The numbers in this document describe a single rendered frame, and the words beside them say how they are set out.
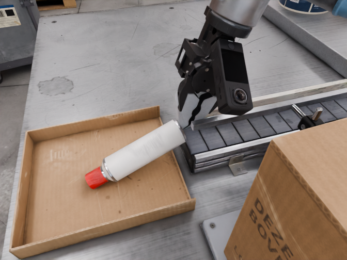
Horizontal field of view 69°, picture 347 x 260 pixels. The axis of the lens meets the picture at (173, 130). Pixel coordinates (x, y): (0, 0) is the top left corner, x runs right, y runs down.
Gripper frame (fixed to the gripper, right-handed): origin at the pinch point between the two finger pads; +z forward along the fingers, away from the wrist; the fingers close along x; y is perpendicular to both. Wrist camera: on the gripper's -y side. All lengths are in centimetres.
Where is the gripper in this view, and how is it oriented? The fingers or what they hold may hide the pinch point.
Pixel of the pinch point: (187, 126)
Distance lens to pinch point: 48.6
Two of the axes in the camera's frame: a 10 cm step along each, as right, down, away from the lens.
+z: -3.3, 7.2, 6.2
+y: -2.9, -7.0, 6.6
